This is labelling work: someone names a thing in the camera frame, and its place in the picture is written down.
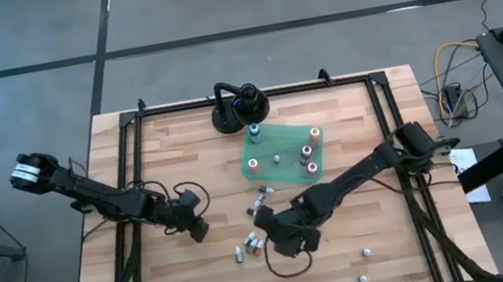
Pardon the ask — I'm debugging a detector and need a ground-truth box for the black power strip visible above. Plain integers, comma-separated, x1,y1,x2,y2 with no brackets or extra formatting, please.
439,81,470,121

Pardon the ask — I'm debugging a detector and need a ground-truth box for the yellow cable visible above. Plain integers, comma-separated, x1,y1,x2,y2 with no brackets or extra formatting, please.
428,37,491,120

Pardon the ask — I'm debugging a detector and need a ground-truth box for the black desk beam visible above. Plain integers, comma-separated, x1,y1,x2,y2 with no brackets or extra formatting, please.
451,134,503,195

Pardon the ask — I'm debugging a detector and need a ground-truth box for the white paper sheet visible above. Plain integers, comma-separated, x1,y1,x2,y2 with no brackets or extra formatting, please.
447,143,493,208

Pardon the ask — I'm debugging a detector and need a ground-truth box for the large yellow food coloring bottle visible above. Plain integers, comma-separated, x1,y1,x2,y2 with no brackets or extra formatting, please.
307,125,324,146
245,157,261,175

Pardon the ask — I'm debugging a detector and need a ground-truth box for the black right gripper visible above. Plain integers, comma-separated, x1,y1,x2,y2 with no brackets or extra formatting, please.
251,199,325,264

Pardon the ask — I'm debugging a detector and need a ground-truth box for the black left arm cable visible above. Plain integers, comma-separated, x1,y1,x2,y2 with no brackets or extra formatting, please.
128,170,216,241

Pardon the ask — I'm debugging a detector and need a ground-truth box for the large red food coloring bottle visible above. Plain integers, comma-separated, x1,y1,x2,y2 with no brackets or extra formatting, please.
297,144,316,168

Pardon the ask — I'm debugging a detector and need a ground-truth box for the black gooseneck desk lamp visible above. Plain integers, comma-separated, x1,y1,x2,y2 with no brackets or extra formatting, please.
205,74,275,137

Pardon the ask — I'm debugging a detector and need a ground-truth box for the small brown orange coloring bottle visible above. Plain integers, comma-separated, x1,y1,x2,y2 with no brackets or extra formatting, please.
252,238,268,258

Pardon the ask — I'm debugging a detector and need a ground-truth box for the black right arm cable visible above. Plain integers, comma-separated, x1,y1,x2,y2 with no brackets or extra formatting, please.
263,242,317,282

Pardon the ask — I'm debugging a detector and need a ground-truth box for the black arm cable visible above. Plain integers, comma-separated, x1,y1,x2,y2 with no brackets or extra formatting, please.
128,170,216,241
263,242,317,282

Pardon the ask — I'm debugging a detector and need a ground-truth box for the translucent teal plastic bin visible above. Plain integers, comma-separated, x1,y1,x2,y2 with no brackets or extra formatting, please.
233,113,333,197

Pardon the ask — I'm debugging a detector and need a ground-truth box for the large teal food coloring bottle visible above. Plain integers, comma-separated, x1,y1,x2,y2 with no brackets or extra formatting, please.
247,121,264,146

